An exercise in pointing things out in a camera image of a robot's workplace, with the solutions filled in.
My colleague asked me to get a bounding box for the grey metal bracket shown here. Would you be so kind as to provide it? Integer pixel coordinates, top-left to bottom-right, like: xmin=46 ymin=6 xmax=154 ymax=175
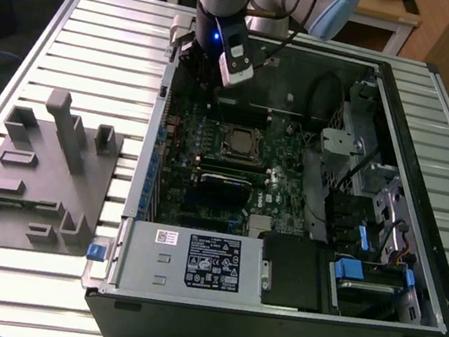
xmin=315 ymin=126 xmax=364 ymax=171

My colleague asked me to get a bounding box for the silver chipset heatsink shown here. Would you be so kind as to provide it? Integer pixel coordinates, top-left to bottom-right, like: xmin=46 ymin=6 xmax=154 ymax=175
xmin=246 ymin=212 xmax=277 ymax=234

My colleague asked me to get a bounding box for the coloured wire bundle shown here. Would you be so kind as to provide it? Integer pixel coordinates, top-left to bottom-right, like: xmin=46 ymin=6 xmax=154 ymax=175
xmin=388 ymin=244 xmax=412 ymax=269

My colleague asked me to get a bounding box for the hard disk in blue carrier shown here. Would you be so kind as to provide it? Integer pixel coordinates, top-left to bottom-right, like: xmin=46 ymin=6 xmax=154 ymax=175
xmin=323 ymin=253 xmax=418 ymax=328

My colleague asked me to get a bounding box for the metal socket cover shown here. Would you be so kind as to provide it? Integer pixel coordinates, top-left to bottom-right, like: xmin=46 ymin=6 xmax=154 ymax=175
xmin=219 ymin=125 xmax=266 ymax=165

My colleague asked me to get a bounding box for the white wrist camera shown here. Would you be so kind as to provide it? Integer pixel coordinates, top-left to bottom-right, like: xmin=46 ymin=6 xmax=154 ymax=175
xmin=213 ymin=26 xmax=261 ymax=93

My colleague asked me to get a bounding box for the silver metal drive cage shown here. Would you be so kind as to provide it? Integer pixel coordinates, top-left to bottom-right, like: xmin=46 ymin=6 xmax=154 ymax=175
xmin=313 ymin=75 xmax=424 ymax=231

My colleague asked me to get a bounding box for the green motherboard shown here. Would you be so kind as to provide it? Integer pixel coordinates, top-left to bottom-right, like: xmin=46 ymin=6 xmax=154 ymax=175
xmin=149 ymin=95 xmax=332 ymax=248

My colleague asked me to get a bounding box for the grey parts rack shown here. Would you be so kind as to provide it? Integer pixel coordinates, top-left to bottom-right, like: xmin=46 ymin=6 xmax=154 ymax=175
xmin=0 ymin=79 xmax=132 ymax=267

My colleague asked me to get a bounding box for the grey power supply unit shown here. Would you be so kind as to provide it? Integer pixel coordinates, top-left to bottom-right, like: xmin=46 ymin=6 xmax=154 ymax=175
xmin=114 ymin=216 xmax=274 ymax=313

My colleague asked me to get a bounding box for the black graphics card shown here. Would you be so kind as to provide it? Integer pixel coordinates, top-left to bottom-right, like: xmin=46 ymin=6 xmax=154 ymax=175
xmin=181 ymin=166 xmax=257 ymax=221

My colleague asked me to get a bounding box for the blue case latch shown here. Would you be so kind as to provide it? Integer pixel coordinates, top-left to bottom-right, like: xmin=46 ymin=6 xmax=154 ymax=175
xmin=86 ymin=243 xmax=107 ymax=263

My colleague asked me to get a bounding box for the black RAM slot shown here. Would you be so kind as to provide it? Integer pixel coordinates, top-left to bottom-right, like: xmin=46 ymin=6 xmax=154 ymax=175
xmin=219 ymin=110 xmax=272 ymax=129
xmin=216 ymin=101 xmax=273 ymax=120
xmin=197 ymin=162 xmax=273 ymax=184
xmin=200 ymin=154 xmax=268 ymax=173

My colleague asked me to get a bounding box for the black wire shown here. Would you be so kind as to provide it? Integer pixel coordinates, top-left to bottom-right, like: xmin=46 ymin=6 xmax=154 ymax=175
xmin=335 ymin=150 xmax=375 ymax=198
xmin=376 ymin=215 xmax=410 ymax=260

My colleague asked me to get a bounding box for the black plastic drive bracket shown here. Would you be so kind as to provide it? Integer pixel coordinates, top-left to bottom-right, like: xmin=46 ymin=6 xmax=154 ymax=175
xmin=317 ymin=188 xmax=380 ymax=253

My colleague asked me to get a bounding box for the silver metal handle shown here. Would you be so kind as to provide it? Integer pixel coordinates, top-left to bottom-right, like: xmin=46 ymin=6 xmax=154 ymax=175
xmin=78 ymin=231 xmax=123 ymax=294

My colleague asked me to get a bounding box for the black open PC case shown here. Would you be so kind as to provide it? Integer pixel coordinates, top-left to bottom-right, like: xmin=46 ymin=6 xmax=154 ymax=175
xmin=72 ymin=5 xmax=449 ymax=337

